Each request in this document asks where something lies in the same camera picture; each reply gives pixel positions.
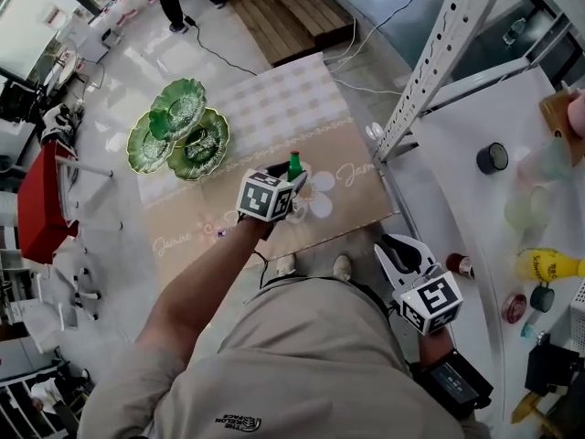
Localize black tape roll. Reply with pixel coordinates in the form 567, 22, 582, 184
475, 141, 510, 176

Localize person's right forearm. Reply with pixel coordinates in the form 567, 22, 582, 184
418, 327, 459, 370

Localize black floor cable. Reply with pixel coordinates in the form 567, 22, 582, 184
184, 15, 261, 78

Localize black cup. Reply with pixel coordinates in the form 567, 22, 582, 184
529, 283, 556, 313

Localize yellow bottle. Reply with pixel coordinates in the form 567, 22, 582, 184
515, 246, 585, 284

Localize pale green cup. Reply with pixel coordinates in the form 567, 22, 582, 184
502, 184, 555, 233

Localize person's left shoe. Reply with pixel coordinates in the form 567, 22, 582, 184
275, 253, 298, 277

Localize wooden platform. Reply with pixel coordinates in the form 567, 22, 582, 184
213, 0, 361, 67

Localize black wrist device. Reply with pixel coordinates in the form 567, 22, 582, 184
409, 348, 495, 423

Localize wooden box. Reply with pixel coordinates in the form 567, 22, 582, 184
538, 88, 585, 165

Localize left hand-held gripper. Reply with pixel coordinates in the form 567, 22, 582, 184
235, 162, 309, 241

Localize red can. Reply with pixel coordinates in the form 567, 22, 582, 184
445, 252, 476, 280

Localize black box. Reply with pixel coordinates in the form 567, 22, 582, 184
524, 333, 582, 396

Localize white metal shelf rack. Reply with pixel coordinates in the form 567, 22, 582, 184
370, 0, 585, 439

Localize table with checked cloth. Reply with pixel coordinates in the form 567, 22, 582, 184
135, 51, 402, 288

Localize person's shoe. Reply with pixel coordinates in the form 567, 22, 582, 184
332, 254, 354, 283
275, 253, 298, 277

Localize pink cup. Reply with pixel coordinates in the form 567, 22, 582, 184
566, 87, 585, 139

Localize person's right shoe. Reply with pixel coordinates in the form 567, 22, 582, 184
332, 254, 354, 283

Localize small green bottle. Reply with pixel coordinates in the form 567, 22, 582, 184
286, 150, 305, 183

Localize person's left forearm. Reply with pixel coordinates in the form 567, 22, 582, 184
134, 212, 276, 363

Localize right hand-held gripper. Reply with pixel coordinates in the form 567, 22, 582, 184
373, 233, 464, 337

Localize tiered wire fruit stand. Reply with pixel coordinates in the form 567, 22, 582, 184
125, 77, 231, 183

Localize white floor cable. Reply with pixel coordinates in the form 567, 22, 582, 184
324, 0, 436, 96

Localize red table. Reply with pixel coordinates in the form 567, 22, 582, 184
16, 141, 115, 265

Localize round red tin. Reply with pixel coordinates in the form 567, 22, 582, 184
500, 292, 528, 325

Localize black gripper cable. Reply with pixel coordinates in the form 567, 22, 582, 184
250, 248, 276, 291

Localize person's beige shirt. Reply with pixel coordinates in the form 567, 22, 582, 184
77, 275, 491, 439

